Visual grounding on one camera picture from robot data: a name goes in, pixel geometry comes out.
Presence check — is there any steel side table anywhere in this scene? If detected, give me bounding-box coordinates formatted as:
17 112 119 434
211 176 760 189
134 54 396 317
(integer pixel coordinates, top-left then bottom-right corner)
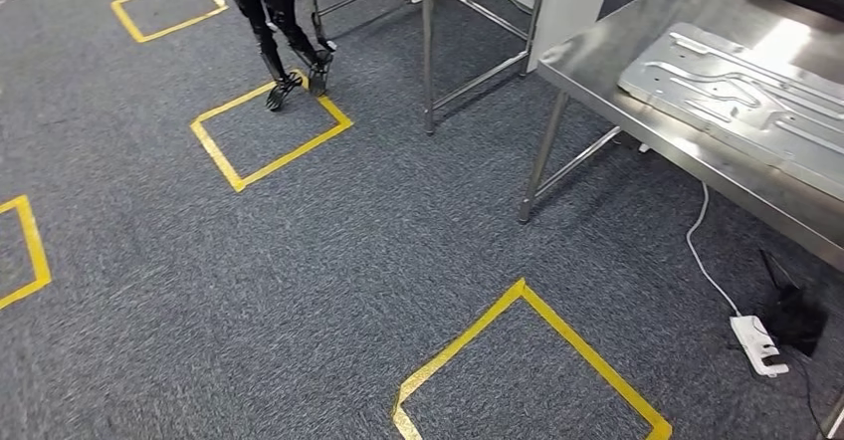
300 0 552 137

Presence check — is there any steel workbench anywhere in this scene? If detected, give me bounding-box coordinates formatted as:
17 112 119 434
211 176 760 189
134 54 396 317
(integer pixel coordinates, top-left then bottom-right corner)
517 0 844 440

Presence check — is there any white cabinet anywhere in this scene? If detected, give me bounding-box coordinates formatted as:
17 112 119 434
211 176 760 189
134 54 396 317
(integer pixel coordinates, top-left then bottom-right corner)
474 0 619 74

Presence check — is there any yellow floor tape strip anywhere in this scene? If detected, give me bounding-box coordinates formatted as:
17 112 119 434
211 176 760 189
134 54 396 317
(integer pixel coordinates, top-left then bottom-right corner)
189 69 354 194

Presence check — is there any black humanoid robot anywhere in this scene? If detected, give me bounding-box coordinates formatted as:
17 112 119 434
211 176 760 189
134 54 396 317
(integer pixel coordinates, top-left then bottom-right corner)
215 0 337 113

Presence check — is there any grey stamped metal plate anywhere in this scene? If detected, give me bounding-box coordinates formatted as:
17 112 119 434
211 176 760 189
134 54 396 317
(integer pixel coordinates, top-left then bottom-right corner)
616 22 844 203

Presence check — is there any black power adapter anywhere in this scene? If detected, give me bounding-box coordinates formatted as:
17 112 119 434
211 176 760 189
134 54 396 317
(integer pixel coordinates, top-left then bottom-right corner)
756 248 831 359

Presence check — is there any white power strip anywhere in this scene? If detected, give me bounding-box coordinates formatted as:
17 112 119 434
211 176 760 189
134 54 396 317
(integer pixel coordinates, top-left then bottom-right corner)
685 182 791 379

